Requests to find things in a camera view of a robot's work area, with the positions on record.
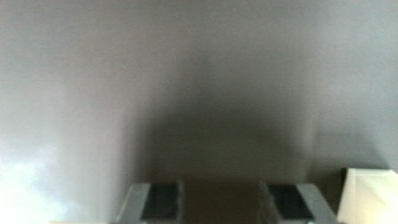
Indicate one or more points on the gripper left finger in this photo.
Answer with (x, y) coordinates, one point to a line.
(153, 204)

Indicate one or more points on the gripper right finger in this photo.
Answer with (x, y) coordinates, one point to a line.
(291, 205)

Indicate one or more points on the white cabinet door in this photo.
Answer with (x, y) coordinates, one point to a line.
(368, 205)

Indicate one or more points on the white cabinet body box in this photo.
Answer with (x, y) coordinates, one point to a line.
(215, 91)

